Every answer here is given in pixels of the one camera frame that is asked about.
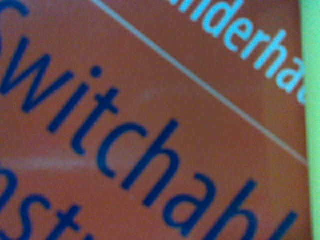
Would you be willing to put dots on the red book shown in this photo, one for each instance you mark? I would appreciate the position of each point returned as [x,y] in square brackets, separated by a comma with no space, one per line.
[152,120]

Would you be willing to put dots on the yellow highlighter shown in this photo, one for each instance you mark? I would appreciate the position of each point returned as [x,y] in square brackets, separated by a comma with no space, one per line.
[310,40]

